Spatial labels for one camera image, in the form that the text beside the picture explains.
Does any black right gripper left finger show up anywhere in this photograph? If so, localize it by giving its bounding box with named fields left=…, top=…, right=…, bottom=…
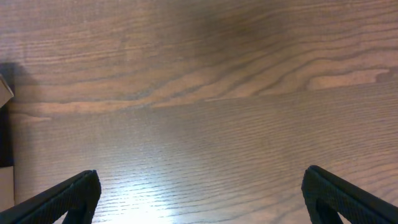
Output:
left=1, top=170, right=101, bottom=224

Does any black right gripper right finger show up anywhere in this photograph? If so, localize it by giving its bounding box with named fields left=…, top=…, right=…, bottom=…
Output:
left=301, top=166, right=397, bottom=224

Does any cardboard box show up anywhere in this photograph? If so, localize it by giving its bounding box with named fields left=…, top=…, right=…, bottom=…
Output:
left=0, top=75, right=14, bottom=108

